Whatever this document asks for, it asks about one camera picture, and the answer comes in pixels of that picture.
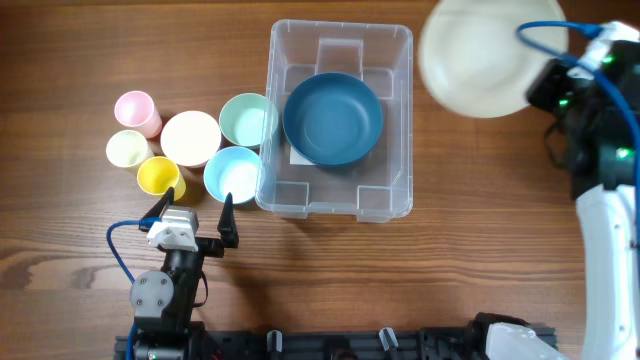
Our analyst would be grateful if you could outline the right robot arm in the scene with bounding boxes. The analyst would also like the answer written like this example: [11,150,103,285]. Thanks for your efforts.
[525,59,639,359]

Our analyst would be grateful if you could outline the cream large plastic bowl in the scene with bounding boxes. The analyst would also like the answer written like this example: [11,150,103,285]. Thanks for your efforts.
[417,0,565,118]

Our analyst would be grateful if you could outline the pink plastic bowl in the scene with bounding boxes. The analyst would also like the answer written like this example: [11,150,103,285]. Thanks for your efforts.
[160,110,222,168]

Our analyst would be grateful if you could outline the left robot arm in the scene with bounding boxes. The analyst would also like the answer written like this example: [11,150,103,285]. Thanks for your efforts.
[125,188,239,359]

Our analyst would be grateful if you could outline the mint green plastic bowl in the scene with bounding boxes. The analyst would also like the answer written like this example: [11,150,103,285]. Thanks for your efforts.
[219,93,277,149]

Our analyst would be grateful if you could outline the pink plastic cup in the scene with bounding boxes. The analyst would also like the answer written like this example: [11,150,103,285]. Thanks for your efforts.
[114,90,162,138]

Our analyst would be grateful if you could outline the pale green plastic cup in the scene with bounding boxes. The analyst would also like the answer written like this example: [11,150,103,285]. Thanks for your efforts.
[105,130,154,173]

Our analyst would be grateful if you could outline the white label in bin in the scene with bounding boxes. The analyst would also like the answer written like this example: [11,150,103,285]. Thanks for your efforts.
[289,146,314,166]

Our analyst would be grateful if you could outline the clear plastic storage bin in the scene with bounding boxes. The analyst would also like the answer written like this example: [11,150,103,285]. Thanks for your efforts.
[255,19,413,223]

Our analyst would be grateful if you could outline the blue left camera cable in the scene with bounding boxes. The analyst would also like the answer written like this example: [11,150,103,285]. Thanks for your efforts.
[105,216,162,360]

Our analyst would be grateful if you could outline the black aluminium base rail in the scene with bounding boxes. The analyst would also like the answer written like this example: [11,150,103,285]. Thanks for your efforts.
[113,327,557,360]

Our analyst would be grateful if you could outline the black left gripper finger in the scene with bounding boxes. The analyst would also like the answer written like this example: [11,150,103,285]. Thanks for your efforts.
[138,187,175,231]
[217,193,239,248]

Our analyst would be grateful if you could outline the yellow plastic cup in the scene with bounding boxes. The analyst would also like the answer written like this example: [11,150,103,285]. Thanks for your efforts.
[137,156,186,201]

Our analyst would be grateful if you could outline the dark blue large bowl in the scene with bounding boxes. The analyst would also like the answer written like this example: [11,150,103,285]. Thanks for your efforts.
[281,73,385,167]

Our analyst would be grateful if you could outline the light blue plastic bowl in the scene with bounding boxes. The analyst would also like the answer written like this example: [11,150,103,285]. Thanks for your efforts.
[203,146,261,205]

